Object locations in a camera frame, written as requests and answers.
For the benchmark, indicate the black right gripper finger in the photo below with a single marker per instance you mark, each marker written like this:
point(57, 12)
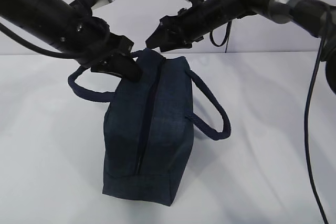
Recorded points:
point(170, 46)
point(159, 39)

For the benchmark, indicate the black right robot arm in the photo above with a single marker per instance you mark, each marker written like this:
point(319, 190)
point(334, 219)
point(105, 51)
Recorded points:
point(190, 25)

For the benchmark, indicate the navy blue lunch bag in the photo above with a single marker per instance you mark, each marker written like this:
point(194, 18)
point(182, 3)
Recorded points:
point(148, 128)

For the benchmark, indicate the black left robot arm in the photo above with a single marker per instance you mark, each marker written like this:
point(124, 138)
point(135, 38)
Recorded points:
point(73, 32)

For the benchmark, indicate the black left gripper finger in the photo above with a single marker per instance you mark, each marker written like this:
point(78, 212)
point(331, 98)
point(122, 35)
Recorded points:
point(107, 68)
point(124, 66)

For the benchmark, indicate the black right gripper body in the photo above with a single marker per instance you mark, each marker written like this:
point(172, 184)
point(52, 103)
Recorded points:
point(178, 31)

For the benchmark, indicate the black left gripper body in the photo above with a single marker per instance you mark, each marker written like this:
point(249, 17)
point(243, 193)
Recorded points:
point(101, 49)

